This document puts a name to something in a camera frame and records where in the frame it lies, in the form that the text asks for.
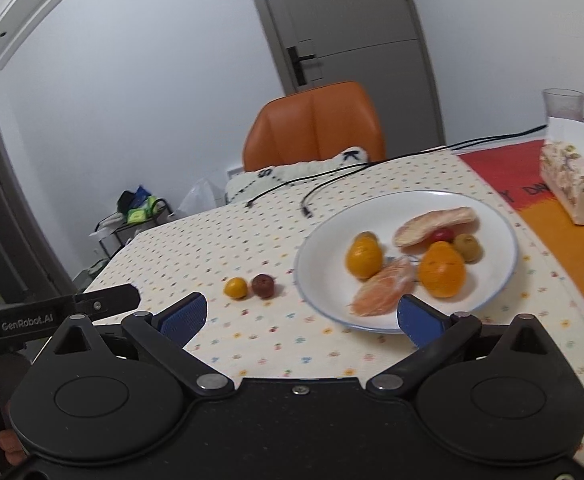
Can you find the small yellow kumquat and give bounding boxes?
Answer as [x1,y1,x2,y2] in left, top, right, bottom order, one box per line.
[224,278,249,300]

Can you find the orange leather chair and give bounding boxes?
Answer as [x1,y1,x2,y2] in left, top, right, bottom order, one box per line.
[242,81,385,171]

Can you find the black door handle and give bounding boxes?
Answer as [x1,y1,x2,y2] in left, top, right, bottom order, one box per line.
[286,46,322,90]

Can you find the large orange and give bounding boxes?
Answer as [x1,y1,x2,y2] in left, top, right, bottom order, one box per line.
[418,242,467,299]

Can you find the person's left hand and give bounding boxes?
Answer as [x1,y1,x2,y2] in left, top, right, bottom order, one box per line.
[0,416,27,466]

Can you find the white plate with blue rim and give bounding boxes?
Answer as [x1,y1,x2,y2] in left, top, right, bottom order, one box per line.
[294,190,519,334]

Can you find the floral white tablecloth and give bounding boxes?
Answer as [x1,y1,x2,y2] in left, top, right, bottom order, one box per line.
[78,148,584,461]

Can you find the brown kiwi-like fruit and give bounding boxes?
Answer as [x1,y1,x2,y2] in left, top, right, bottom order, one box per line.
[452,233,483,263]

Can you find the small tan longan fruit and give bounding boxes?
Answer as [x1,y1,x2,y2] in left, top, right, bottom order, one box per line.
[355,231,378,243]

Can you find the black thin cable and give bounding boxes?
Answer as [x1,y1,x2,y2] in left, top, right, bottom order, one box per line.
[244,159,374,209]

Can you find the green yellow packet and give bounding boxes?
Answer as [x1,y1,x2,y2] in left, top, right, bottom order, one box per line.
[126,195,166,224]

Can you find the small orange tangerine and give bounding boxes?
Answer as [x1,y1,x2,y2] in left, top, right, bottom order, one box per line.
[345,240,384,281]

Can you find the dark red plum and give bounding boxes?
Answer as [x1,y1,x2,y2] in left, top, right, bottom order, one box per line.
[251,274,276,299]

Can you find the large peeled pomelo segment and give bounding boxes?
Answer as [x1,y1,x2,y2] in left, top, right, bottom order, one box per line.
[393,207,478,248]

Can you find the red orange table mat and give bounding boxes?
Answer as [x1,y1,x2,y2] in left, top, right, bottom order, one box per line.
[461,140,584,296]

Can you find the clear plastic bag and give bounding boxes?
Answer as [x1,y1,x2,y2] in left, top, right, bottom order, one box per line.
[175,178,225,218]

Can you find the black metal shelf rack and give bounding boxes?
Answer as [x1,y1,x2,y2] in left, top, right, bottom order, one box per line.
[90,198,174,260]

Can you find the clear drinking glass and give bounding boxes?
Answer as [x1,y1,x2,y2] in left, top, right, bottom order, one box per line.
[542,88,584,122]

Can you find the grey door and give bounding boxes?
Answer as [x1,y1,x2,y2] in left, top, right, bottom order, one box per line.
[254,0,444,156]

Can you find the black USB cable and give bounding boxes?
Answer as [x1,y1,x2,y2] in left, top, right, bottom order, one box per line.
[299,123,584,219]

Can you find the floral tissue box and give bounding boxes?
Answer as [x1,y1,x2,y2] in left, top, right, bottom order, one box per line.
[539,117,584,226]

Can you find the dark red round fruit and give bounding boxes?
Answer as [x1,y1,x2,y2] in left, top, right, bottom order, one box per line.
[430,228,455,244]

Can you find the small peeled pomelo piece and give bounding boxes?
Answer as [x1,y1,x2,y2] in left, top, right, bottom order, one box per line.
[350,257,417,316]

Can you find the white fluffy cushion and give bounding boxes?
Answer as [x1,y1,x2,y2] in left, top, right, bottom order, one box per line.
[225,146,370,204]

